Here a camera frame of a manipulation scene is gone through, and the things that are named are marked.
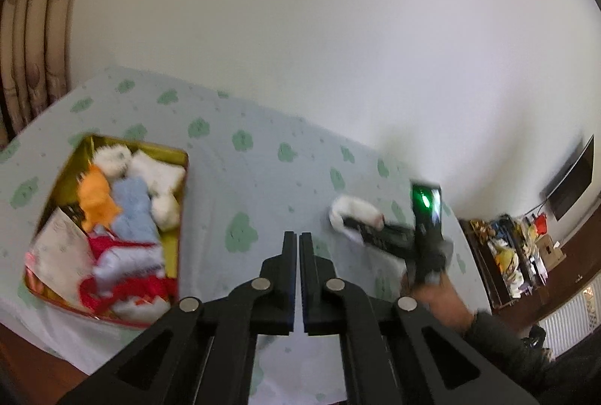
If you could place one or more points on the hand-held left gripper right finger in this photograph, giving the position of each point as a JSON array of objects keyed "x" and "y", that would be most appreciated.
[{"x": 307, "y": 278}]

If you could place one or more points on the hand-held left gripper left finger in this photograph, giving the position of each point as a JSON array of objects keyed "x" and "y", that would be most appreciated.
[{"x": 286, "y": 273}]

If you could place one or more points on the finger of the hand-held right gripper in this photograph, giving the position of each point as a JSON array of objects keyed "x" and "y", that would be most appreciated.
[
  {"x": 375, "y": 240},
  {"x": 399, "y": 230}
]

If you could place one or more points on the blue soft cloth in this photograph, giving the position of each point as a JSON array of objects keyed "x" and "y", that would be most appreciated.
[{"x": 134, "y": 212}]

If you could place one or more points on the red and pale blue cloth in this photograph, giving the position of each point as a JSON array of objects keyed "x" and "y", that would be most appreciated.
[{"x": 122, "y": 287}]

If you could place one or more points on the orange sock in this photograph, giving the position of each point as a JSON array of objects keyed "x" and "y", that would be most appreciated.
[{"x": 96, "y": 198}]

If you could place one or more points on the white printed cloth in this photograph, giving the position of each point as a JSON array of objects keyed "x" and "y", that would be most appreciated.
[{"x": 58, "y": 250}]

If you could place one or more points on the red tin box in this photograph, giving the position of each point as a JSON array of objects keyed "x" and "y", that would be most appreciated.
[{"x": 75, "y": 165}]

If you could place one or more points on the person's right forearm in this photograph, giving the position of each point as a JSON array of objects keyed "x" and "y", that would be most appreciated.
[{"x": 502, "y": 348}]

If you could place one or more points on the person's right hand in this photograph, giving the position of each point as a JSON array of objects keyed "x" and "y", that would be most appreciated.
[{"x": 441, "y": 301}]

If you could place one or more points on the dark wooden cabinet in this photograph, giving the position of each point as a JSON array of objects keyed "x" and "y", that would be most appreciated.
[{"x": 486, "y": 273}]

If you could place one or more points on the pile of assorted toys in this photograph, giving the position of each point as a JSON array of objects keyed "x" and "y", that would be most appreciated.
[{"x": 512, "y": 254}]

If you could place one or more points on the white radiator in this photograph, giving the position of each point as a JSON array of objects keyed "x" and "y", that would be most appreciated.
[{"x": 568, "y": 320}]

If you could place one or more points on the white folded sock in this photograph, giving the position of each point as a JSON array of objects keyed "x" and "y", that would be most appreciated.
[{"x": 157, "y": 172}]

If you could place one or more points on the white fluffy sock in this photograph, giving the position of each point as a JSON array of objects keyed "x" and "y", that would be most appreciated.
[{"x": 112, "y": 158}]

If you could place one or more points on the beige patterned curtain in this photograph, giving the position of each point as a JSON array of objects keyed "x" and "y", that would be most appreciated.
[{"x": 33, "y": 34}]

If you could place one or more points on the black wall television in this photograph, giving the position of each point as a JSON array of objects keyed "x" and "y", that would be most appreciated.
[{"x": 570, "y": 184}]

